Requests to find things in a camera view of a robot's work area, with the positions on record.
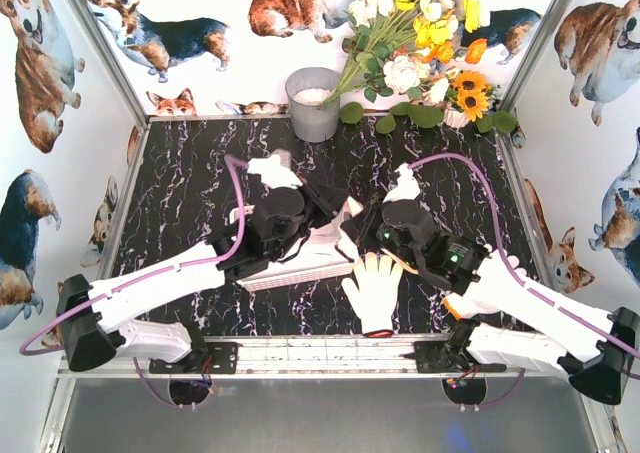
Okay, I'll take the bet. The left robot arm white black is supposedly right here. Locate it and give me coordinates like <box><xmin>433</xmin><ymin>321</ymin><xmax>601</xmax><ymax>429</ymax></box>
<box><xmin>56</xmin><ymin>154</ymin><xmax>351</xmax><ymax>372</ymax></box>

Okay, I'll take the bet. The small sunflower pot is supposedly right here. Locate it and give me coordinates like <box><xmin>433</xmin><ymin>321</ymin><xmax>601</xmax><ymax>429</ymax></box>
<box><xmin>443</xmin><ymin>69</ymin><xmax>501</xmax><ymax>129</ymax></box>

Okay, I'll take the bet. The yellow dotted work glove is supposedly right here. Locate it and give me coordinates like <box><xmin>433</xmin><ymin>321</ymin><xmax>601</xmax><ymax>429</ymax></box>
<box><xmin>389</xmin><ymin>254</ymin><xmax>419</xmax><ymax>275</ymax></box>

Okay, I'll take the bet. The cream glove red cuff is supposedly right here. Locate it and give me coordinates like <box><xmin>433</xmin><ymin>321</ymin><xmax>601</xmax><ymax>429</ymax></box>
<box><xmin>341</xmin><ymin>252</ymin><xmax>403</xmax><ymax>338</ymax></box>

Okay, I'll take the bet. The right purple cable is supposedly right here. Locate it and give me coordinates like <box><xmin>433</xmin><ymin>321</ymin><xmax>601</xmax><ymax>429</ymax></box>
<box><xmin>399</xmin><ymin>152</ymin><xmax>640</xmax><ymax>409</ymax></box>

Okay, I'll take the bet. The white perforated storage basket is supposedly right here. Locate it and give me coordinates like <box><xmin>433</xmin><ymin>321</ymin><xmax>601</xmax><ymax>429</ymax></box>
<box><xmin>238</xmin><ymin>200</ymin><xmax>361</xmax><ymax>292</ymax></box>

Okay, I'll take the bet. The aluminium front rail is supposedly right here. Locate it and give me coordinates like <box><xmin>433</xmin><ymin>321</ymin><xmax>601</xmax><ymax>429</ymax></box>
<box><xmin>57</xmin><ymin>336</ymin><xmax>531</xmax><ymax>380</ymax></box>

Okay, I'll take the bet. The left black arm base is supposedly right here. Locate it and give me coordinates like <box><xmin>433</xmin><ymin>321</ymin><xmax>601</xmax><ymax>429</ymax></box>
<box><xmin>149</xmin><ymin>341</ymin><xmax>239</xmax><ymax>375</ymax></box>

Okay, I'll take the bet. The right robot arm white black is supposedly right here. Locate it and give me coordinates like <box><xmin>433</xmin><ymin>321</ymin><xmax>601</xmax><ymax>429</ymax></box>
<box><xmin>341</xmin><ymin>165</ymin><xmax>639</xmax><ymax>405</ymax></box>

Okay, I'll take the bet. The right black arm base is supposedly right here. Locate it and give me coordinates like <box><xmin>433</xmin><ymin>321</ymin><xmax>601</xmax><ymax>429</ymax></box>
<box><xmin>406</xmin><ymin>341</ymin><xmax>507</xmax><ymax>373</ymax></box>

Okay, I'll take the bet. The grey metal bucket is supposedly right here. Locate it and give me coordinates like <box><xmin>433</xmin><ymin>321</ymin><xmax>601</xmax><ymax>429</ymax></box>
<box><xmin>285</xmin><ymin>67</ymin><xmax>340</xmax><ymax>143</ymax></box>

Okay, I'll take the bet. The artificial flower bouquet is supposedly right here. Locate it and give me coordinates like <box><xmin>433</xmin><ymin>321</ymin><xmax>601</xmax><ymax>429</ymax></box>
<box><xmin>325</xmin><ymin>0</ymin><xmax>491</xmax><ymax>103</ymax></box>

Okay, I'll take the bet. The white glove orange cuff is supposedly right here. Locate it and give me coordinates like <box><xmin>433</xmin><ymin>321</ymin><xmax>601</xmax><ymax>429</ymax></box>
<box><xmin>443</xmin><ymin>253</ymin><xmax>527</xmax><ymax>320</ymax></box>

